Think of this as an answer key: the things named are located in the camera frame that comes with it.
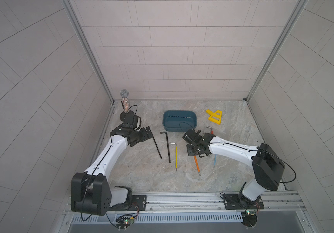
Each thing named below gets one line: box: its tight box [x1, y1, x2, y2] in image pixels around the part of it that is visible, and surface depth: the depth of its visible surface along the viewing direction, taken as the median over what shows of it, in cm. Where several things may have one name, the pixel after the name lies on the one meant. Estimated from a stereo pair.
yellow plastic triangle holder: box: [205, 109, 223, 125], surface depth 108 cm
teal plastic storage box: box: [162, 110, 198, 133], surface depth 104 cm
